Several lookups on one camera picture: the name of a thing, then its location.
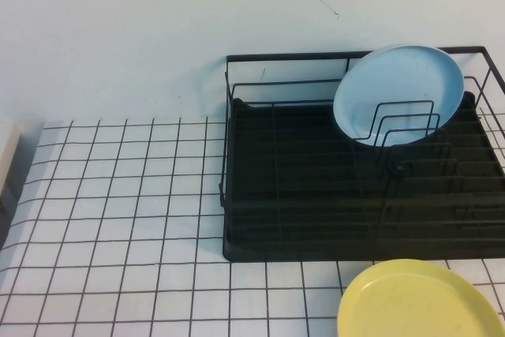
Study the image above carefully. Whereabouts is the light blue plate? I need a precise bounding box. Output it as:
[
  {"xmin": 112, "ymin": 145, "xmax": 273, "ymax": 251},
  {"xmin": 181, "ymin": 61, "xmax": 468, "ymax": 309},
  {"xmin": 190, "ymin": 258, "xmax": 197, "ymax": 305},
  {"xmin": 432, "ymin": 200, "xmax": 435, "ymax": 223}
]
[{"xmin": 333, "ymin": 43, "xmax": 466, "ymax": 148}]

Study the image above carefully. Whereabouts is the yellow plate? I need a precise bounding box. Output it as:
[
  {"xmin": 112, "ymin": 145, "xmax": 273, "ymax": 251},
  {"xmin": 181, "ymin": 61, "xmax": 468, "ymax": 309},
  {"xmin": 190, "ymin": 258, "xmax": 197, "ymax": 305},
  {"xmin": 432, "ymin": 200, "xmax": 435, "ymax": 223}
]
[{"xmin": 336, "ymin": 258, "xmax": 505, "ymax": 337}]

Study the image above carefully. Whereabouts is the white grid-patterned tablecloth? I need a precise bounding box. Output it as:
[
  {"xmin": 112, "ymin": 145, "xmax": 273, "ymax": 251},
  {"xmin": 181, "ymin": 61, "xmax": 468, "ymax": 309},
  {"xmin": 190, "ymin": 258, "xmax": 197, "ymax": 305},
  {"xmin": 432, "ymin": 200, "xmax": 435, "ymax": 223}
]
[{"xmin": 0, "ymin": 117, "xmax": 505, "ymax": 337}]

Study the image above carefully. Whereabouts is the black wire dish rack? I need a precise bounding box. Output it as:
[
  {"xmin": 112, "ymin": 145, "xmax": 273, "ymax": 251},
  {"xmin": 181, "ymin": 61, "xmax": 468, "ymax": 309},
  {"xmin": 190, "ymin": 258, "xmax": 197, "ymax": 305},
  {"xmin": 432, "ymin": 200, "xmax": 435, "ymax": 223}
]
[{"xmin": 218, "ymin": 45, "xmax": 505, "ymax": 253}]

